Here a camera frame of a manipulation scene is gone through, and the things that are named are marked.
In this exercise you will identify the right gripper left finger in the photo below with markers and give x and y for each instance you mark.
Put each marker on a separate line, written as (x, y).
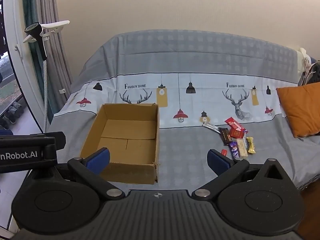
(87, 171)

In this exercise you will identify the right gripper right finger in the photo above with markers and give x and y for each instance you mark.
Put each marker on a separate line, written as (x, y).
(227, 171)

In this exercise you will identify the small red candy stick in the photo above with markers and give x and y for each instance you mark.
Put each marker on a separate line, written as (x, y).
(224, 152)

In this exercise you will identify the white rice cracker packet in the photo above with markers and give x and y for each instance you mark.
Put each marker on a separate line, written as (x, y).
(242, 148)

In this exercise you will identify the purple candy packet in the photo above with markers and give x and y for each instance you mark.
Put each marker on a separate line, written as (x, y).
(234, 149)

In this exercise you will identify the dark brown chocolate bar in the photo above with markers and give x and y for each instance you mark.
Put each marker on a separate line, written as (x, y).
(225, 136)

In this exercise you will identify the gold candy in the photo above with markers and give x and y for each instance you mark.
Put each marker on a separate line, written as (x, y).
(251, 147)

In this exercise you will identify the red snack packet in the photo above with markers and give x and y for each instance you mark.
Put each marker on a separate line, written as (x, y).
(234, 124)

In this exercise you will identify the red square snack box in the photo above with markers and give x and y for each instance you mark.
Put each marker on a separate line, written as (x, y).
(237, 134)

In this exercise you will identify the silver foil snack stick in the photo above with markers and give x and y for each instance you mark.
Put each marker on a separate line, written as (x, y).
(214, 128)

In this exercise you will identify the shoes on floor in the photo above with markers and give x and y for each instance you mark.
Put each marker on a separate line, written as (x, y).
(10, 116)

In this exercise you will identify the brown cardboard box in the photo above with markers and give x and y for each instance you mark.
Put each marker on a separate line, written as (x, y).
(131, 134)

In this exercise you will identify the grey printed sofa cover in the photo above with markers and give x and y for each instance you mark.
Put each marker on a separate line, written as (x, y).
(192, 75)

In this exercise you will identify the orange cushion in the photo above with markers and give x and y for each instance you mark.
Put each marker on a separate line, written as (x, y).
(301, 106)

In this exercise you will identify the clothes pile on sofa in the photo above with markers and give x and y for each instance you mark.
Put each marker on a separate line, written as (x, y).
(308, 68)

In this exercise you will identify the grey green curtain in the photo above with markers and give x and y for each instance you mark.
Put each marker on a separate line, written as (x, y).
(58, 71)

